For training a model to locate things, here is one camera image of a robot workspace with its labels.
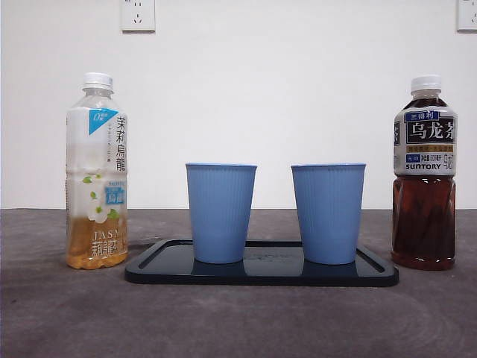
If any white wall socket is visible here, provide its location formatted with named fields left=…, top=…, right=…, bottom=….
left=456, top=0, right=477, bottom=32
left=121, top=0, right=157, bottom=33

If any blue ribbed plastic cup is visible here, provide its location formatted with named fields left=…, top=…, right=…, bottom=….
left=290, top=162, right=367, bottom=266
left=185, top=162, right=259, bottom=265

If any dark oolong tea bottle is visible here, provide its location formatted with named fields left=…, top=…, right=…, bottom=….
left=390, top=73, right=458, bottom=271

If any dark rectangular tray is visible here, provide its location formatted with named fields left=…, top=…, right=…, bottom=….
left=124, top=239, right=401, bottom=287

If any jasmine tea bottle white label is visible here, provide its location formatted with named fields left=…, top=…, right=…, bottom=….
left=66, top=72, right=130, bottom=270

